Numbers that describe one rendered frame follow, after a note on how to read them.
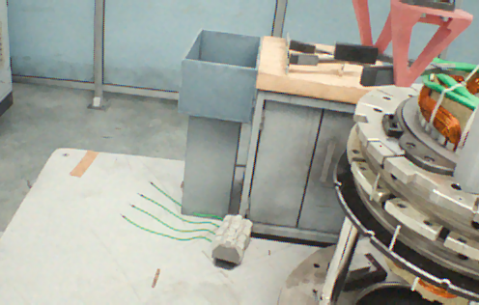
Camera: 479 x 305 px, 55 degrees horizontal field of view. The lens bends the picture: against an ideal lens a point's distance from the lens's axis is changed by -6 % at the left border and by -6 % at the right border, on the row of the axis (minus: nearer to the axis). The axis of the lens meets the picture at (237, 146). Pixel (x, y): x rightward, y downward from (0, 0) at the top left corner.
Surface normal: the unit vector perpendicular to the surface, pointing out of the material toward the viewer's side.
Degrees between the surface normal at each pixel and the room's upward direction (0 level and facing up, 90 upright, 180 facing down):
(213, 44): 90
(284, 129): 90
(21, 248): 0
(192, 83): 90
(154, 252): 0
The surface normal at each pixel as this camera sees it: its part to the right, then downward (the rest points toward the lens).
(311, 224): -0.08, 0.48
